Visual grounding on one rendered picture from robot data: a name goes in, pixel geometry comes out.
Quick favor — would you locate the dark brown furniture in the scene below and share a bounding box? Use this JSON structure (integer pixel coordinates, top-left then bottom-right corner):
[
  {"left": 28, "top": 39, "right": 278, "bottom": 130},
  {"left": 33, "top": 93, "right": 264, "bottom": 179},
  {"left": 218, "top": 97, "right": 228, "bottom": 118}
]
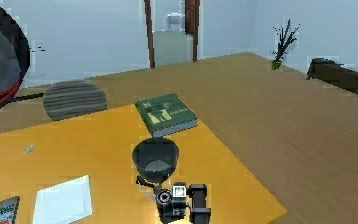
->
[{"left": 305, "top": 57, "right": 358, "bottom": 101}]

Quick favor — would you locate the dark house plant green pot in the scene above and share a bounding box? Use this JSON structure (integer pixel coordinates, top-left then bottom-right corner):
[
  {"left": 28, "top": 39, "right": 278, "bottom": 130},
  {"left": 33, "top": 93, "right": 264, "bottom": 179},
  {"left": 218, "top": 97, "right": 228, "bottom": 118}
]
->
[{"left": 269, "top": 18, "right": 302, "bottom": 71}]

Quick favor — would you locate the grey striped round pouf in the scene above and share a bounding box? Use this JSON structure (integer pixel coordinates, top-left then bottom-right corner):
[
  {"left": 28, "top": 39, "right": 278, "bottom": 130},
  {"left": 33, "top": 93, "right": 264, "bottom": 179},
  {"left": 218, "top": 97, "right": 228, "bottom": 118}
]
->
[{"left": 42, "top": 78, "right": 108, "bottom": 122}]

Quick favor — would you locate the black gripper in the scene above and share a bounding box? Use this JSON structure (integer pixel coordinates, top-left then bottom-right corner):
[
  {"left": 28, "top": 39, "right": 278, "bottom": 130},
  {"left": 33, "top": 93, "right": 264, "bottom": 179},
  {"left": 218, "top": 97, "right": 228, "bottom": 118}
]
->
[{"left": 135, "top": 175, "right": 189, "bottom": 224}]

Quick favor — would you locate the yellow table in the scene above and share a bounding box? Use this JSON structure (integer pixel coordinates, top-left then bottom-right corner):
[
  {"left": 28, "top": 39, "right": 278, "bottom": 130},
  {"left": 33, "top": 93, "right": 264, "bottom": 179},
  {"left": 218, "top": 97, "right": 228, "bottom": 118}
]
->
[{"left": 0, "top": 103, "right": 288, "bottom": 224}]

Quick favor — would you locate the dark grey bowl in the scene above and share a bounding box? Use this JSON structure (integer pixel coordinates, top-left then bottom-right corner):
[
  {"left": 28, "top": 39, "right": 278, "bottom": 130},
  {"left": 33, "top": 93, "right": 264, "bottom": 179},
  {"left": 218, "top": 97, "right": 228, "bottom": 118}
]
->
[{"left": 131, "top": 136, "right": 181, "bottom": 184}]

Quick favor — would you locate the black and red round chair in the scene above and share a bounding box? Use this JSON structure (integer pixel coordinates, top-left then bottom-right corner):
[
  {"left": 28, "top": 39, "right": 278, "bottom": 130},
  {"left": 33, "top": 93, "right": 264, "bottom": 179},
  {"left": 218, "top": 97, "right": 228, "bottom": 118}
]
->
[{"left": 0, "top": 0, "right": 45, "bottom": 116}]

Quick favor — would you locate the white paper sheet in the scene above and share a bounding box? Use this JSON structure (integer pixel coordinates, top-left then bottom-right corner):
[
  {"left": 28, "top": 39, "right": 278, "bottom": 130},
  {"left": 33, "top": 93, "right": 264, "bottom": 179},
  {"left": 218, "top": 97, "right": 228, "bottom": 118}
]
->
[{"left": 32, "top": 174, "right": 94, "bottom": 224}]

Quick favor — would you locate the grey remote control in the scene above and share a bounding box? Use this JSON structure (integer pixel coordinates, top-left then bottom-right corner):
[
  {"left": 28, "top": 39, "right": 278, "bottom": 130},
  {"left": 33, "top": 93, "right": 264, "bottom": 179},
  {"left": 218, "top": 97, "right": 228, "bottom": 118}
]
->
[{"left": 0, "top": 195, "right": 21, "bottom": 224}]

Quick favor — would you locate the green book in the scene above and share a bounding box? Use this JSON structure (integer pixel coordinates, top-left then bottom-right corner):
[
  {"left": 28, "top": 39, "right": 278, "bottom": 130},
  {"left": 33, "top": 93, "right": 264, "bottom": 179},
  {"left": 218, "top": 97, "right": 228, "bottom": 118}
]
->
[{"left": 134, "top": 93, "right": 199, "bottom": 139}]

